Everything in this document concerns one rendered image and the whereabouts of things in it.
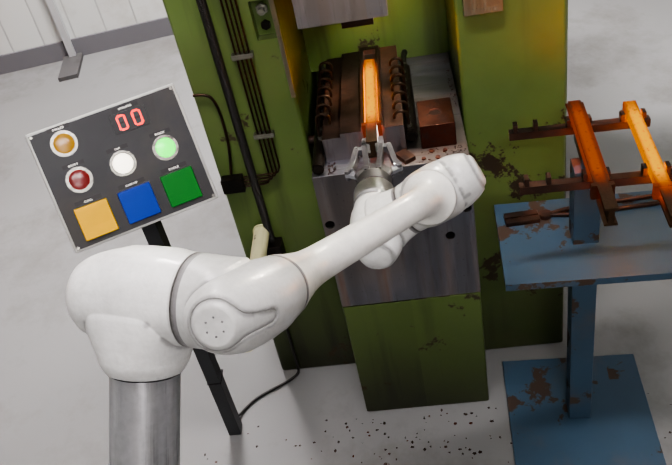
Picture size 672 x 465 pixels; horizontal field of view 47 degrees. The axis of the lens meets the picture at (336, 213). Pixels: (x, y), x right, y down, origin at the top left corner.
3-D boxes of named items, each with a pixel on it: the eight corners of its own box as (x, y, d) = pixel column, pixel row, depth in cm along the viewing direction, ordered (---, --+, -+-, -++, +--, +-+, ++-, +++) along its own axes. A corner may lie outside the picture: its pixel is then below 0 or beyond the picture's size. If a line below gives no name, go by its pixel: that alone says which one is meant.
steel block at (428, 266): (480, 292, 209) (470, 157, 182) (342, 307, 214) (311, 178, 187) (458, 172, 253) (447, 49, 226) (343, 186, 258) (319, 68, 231)
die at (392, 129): (407, 151, 189) (403, 121, 183) (326, 162, 191) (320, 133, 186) (399, 69, 221) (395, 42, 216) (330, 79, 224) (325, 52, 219)
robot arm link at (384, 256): (370, 236, 165) (421, 206, 160) (371, 287, 153) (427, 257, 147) (339, 204, 159) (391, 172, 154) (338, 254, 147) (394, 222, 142)
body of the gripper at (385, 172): (357, 207, 167) (357, 182, 175) (396, 202, 166) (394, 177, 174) (352, 180, 163) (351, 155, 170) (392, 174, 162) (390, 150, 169)
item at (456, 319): (489, 401, 238) (480, 292, 209) (366, 412, 242) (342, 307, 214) (468, 276, 282) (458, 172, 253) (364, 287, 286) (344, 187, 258)
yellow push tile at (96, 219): (119, 228, 173) (106, 198, 172) (86, 241, 171) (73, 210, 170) (119, 228, 175) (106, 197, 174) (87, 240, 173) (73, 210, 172)
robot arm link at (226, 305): (310, 248, 108) (224, 240, 113) (251, 281, 92) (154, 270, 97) (310, 337, 111) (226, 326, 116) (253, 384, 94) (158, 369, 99)
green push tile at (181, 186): (203, 195, 178) (190, 164, 176) (172, 208, 176) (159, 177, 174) (202, 195, 180) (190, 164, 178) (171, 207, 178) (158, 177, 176)
